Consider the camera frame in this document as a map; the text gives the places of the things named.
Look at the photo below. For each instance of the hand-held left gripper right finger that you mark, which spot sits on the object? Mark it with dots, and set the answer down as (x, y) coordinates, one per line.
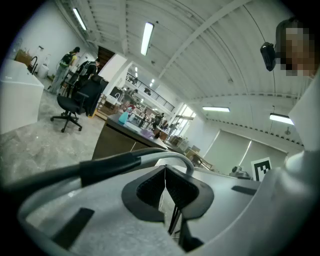
(225, 200)

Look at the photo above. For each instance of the black head-mounted camera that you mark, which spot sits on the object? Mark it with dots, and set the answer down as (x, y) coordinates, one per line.
(268, 56)

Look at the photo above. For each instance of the ceiling tube light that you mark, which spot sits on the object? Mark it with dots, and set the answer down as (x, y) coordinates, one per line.
(281, 119)
(216, 109)
(147, 38)
(80, 18)

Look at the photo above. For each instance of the black mezzanine railing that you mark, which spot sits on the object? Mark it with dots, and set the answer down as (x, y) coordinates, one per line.
(155, 93)

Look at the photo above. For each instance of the grey roller blind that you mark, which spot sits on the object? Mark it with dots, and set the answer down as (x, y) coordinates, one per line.
(267, 155)
(225, 152)

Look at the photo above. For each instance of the black vanity cabinet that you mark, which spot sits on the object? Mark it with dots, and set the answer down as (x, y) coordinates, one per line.
(115, 142)

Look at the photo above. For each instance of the black office chair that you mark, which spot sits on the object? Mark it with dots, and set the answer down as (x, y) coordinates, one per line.
(68, 103)

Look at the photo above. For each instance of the black curved faucet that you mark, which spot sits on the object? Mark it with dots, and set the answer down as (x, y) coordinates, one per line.
(33, 63)

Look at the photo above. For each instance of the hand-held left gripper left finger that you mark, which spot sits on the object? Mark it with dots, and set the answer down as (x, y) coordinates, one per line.
(112, 225)

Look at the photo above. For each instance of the wooden shelf rack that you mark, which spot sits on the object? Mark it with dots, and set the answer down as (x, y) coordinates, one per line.
(106, 107)

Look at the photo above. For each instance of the purple cloth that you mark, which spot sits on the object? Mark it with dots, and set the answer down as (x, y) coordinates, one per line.
(147, 133)

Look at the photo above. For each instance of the white sink cabinet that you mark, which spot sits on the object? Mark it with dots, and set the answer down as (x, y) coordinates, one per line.
(17, 100)

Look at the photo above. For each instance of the person's head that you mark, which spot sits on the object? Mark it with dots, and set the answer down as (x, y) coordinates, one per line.
(297, 50)

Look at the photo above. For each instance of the black soap dispenser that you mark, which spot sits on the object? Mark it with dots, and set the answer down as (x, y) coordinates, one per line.
(157, 135)

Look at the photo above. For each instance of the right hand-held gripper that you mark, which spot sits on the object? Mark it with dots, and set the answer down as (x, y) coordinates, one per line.
(261, 170)

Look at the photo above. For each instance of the black jacket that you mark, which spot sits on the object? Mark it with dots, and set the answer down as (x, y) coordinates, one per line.
(93, 96)

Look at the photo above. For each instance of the light wooden table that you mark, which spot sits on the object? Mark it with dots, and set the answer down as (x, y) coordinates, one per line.
(200, 158)

